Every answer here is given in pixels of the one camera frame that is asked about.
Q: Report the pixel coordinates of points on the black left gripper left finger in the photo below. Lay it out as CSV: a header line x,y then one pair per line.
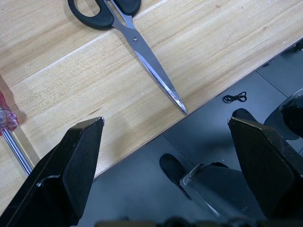
x,y
71,170

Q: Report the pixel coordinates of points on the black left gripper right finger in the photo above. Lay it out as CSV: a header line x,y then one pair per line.
x,y
267,170

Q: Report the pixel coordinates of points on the silver and black robot leg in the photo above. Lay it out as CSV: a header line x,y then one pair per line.
x,y
292,113

